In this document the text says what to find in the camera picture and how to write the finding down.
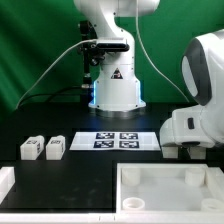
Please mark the white square tabletop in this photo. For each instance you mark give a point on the white square tabletop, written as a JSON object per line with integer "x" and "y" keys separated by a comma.
{"x": 143, "y": 188}

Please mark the white sheet with markers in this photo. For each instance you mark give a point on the white sheet with markers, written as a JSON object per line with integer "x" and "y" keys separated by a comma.
{"x": 131, "y": 141}

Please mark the black camera on stand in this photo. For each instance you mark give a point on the black camera on stand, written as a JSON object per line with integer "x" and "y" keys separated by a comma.
{"x": 93, "y": 54}

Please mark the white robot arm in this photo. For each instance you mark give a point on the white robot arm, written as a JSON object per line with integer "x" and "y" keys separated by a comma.
{"x": 118, "y": 90}

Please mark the white obstacle bar left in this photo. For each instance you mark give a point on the white obstacle bar left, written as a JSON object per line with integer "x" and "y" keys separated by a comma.
{"x": 7, "y": 180}

